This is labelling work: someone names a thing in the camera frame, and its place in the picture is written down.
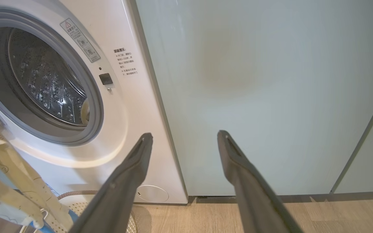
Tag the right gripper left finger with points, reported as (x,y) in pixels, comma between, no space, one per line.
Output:
(118,194)

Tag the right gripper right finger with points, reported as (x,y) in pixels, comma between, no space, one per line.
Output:
(254,200)

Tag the white perforated laundry basket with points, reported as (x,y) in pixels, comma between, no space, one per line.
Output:
(83,204)

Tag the white washing machine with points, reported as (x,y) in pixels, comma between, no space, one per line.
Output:
(125,123)

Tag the grey warning sticker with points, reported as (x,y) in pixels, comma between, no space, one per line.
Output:
(80,40)

